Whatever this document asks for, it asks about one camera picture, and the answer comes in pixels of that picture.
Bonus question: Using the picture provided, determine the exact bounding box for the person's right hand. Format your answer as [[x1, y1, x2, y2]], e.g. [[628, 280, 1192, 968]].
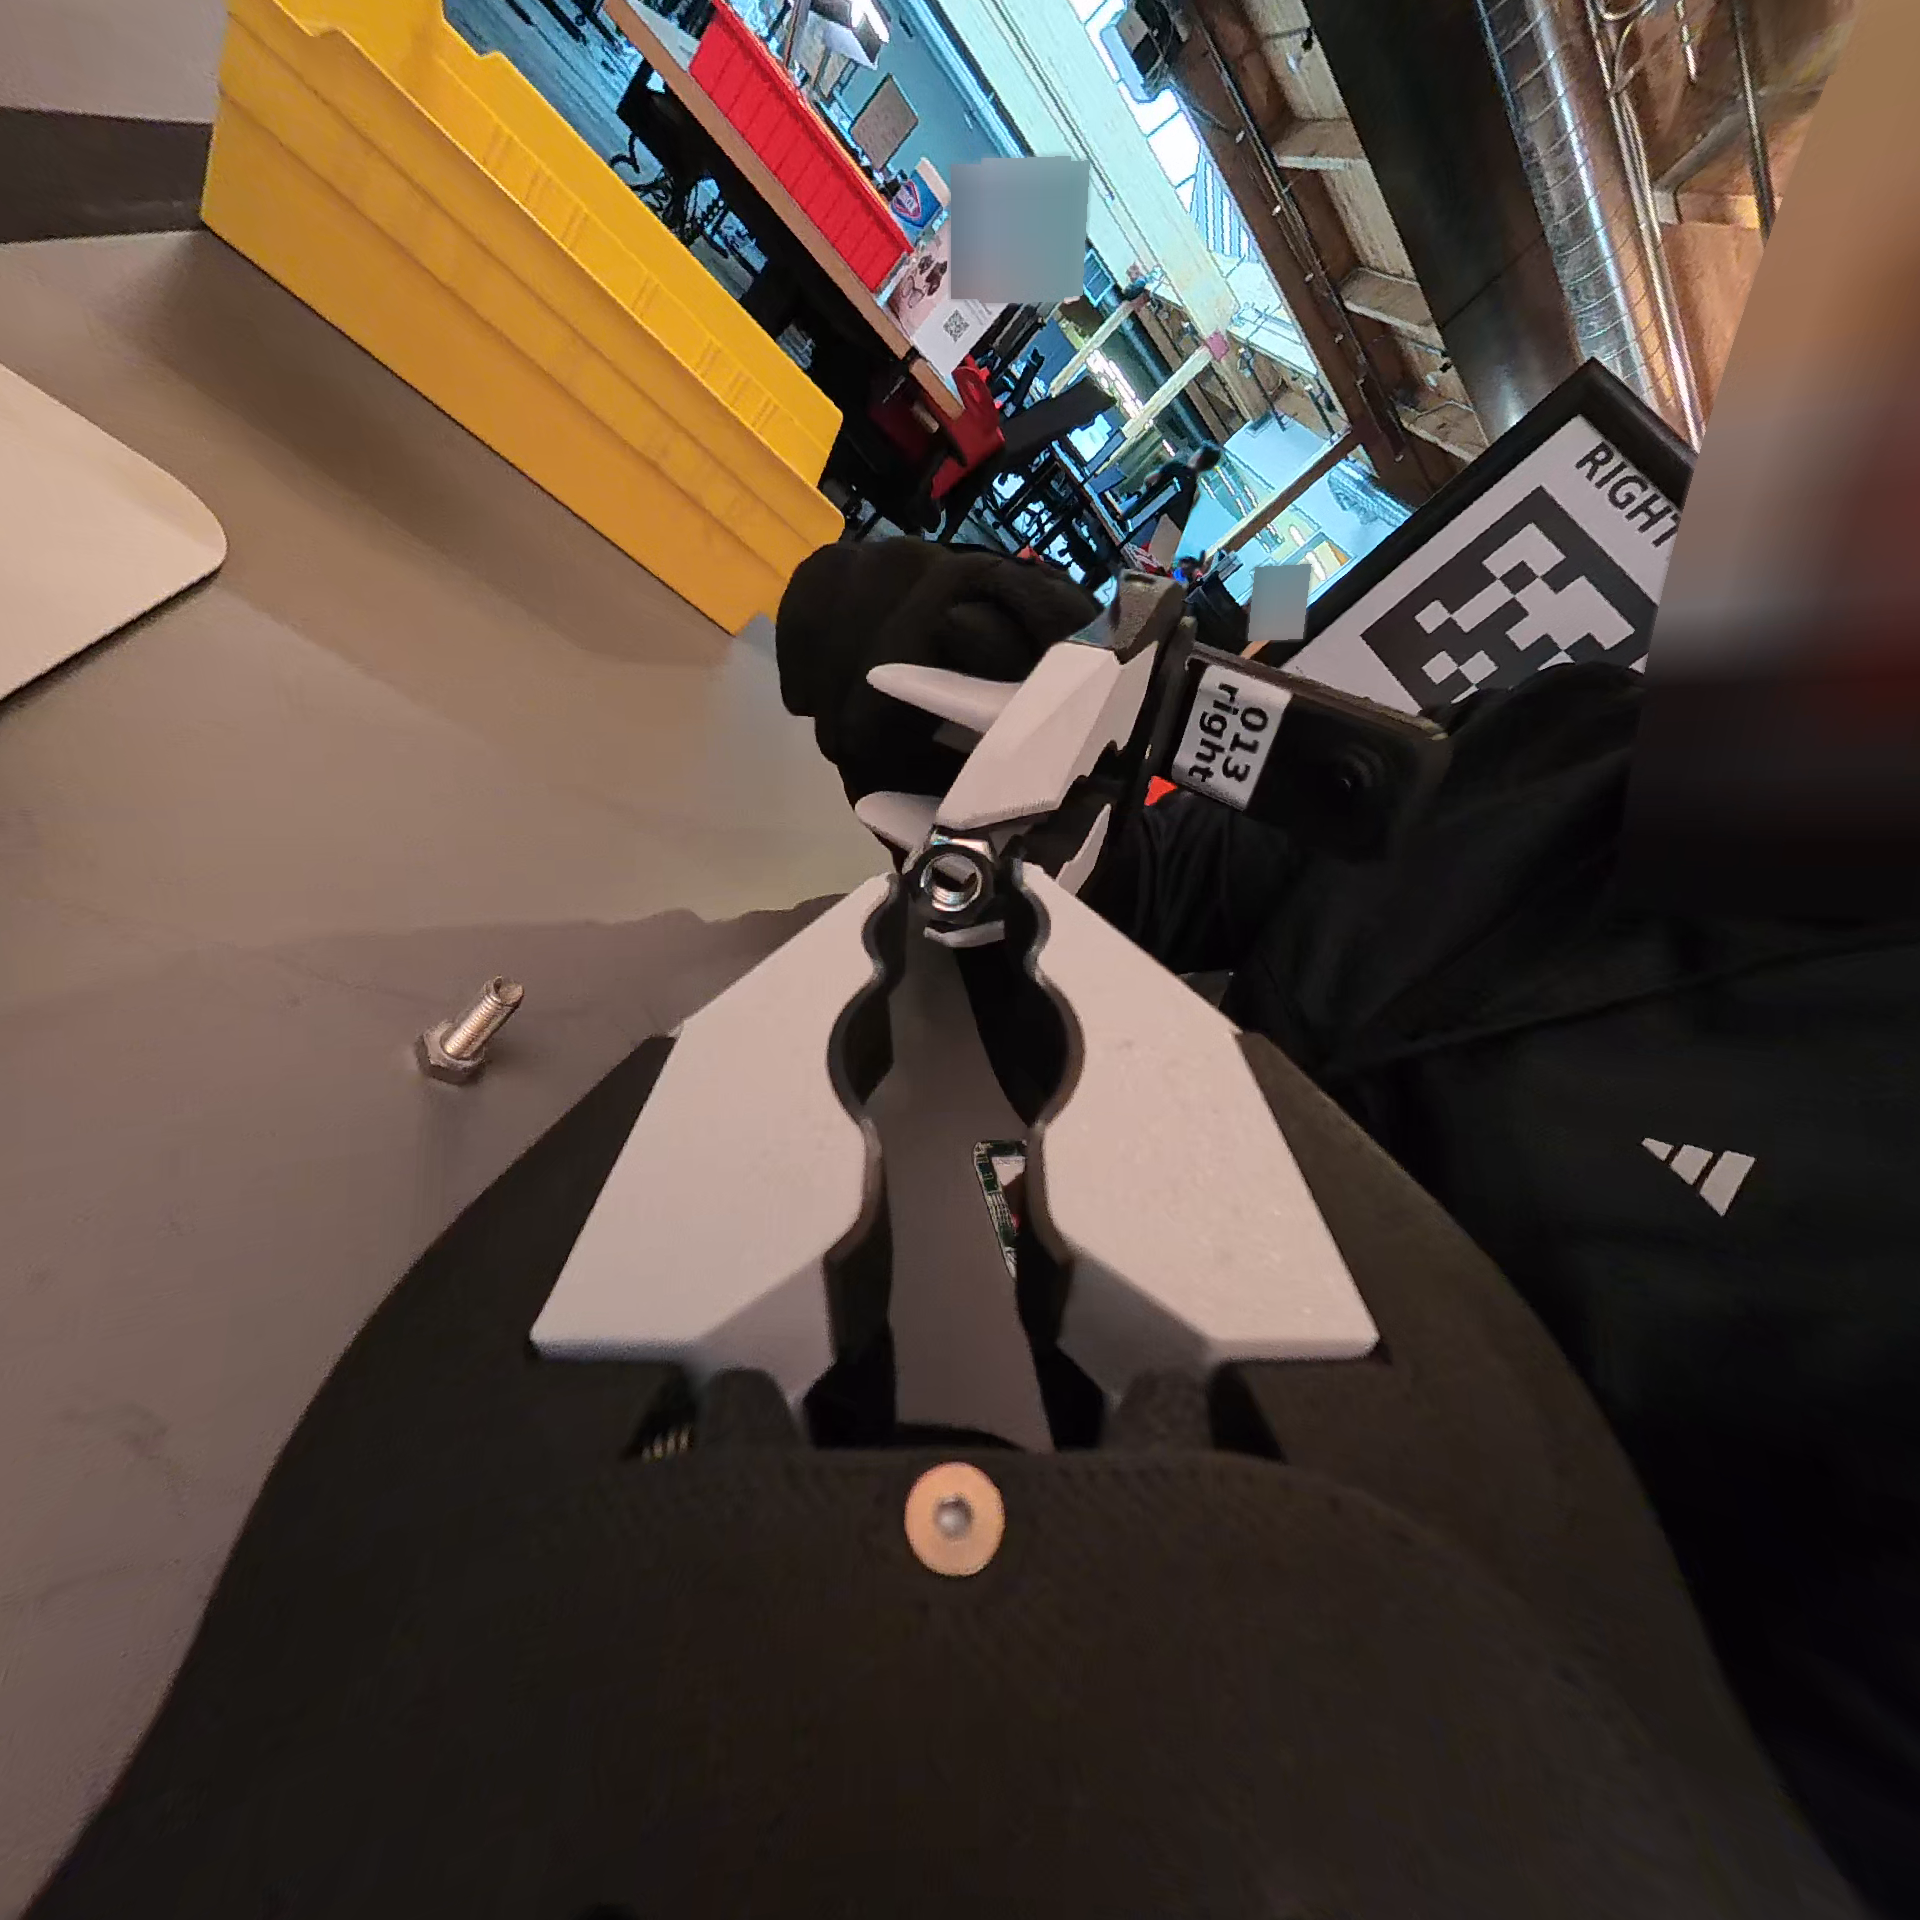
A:
[[775, 536, 1120, 817]]

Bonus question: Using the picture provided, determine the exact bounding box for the red chair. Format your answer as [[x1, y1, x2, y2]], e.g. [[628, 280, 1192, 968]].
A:
[[885, 356, 1011, 504]]

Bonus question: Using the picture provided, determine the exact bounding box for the silver hex bolt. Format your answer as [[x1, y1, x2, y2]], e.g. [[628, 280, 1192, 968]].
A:
[[415, 975, 527, 1086]]

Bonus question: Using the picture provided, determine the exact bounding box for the person's black jacket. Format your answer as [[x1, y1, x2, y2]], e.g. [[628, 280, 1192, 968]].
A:
[[1350, 885, 1920, 1920]]

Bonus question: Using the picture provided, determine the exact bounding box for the red bin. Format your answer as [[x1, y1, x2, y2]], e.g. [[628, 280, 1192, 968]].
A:
[[687, 0, 911, 279]]

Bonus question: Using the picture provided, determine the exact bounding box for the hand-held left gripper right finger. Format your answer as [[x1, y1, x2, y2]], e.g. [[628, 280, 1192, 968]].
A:
[[997, 871, 1382, 1420]]

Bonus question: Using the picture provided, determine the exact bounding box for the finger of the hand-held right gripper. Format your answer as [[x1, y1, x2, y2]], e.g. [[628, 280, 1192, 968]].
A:
[[865, 645, 1160, 840], [854, 791, 1120, 894]]

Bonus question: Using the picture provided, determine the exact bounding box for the person's right forearm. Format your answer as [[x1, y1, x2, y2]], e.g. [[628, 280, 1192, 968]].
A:
[[1230, 660, 1653, 1052]]

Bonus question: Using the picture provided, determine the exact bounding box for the yellow plastic bin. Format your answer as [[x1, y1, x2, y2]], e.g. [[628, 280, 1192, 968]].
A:
[[198, 0, 846, 636]]

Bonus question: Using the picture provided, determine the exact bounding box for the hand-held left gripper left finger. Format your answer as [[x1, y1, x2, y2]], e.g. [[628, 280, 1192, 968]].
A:
[[526, 873, 911, 1432]]

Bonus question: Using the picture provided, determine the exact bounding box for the silver hex nut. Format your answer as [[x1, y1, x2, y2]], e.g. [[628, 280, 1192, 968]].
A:
[[903, 830, 1004, 951]]

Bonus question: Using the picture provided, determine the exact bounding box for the silver air duct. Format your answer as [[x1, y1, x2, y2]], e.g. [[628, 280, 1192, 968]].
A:
[[1476, 0, 1704, 444]]

